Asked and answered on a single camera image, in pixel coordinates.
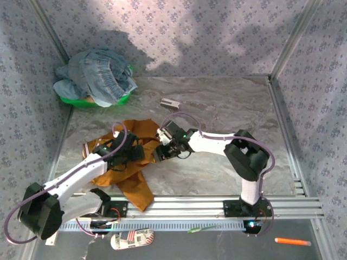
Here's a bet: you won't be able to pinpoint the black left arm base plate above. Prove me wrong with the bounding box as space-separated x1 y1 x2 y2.
100 200 128 219

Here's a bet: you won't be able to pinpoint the grey slotted cable duct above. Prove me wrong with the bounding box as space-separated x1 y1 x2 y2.
58 219 268 232

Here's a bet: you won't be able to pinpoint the aluminium front rail frame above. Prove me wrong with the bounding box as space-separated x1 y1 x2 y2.
73 195 325 220

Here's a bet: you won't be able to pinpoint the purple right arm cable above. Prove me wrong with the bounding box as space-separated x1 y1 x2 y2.
160 112 276 238

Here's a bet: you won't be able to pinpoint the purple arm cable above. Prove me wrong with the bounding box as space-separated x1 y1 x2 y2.
160 112 276 238
4 121 128 246

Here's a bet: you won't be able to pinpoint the orange marker pen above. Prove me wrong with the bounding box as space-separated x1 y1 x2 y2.
274 237 312 246

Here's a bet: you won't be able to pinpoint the left controller board with wires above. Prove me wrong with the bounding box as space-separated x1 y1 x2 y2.
89 219 120 235

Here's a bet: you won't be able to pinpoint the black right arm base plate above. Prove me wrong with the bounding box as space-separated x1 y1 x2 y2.
223 199 273 218

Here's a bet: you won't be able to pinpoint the right controller board with light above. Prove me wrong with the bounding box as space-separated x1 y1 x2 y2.
243 219 265 235

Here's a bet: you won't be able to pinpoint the blue denim jeans pile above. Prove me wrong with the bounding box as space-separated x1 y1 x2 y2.
53 48 138 108

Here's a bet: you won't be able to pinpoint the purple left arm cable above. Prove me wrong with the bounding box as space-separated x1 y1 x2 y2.
4 121 128 246

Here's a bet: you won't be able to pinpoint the flag print sticker card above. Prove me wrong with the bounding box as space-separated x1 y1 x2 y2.
110 229 155 251

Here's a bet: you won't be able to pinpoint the small white box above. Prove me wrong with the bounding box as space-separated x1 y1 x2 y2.
45 232 59 246

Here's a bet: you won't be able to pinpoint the aluminium corner post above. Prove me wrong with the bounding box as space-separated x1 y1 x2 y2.
29 0 70 66
271 0 318 79

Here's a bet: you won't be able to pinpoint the green thin pen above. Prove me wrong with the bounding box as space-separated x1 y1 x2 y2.
187 224 222 234

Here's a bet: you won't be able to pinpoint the mustard brown trousers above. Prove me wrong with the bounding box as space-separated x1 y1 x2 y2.
82 118 163 212

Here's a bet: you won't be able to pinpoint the small grey rectangular box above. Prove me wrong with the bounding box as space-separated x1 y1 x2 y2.
159 97 180 111

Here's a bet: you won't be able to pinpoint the aluminium side rail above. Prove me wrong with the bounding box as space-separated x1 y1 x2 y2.
267 75 309 196

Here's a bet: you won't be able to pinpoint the green plastic basin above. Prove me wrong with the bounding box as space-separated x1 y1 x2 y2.
59 64 134 109

